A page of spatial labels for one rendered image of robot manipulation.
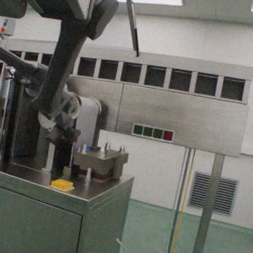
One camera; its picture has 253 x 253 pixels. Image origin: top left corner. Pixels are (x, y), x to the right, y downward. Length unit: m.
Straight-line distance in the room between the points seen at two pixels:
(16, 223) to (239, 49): 3.53
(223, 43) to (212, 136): 2.65
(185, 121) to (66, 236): 0.89
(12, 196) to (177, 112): 0.99
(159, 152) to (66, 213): 2.93
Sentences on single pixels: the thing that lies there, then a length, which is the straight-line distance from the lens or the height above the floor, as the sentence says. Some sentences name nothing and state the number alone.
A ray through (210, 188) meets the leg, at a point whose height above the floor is 0.91.
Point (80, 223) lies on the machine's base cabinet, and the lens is 1.22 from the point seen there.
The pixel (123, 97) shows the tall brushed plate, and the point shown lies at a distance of 1.71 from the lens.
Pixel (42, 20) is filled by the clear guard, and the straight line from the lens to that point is 1.98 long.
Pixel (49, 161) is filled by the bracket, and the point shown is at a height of 0.95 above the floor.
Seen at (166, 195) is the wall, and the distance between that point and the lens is 4.10.
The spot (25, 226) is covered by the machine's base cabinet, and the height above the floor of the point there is 0.68.
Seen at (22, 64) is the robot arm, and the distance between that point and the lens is 1.22.
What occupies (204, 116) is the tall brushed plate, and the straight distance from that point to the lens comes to 1.62.
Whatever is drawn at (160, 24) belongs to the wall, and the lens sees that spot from 4.31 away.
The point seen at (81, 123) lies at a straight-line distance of 1.50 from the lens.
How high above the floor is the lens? 1.26
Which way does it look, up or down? 3 degrees down
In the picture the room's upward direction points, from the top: 11 degrees clockwise
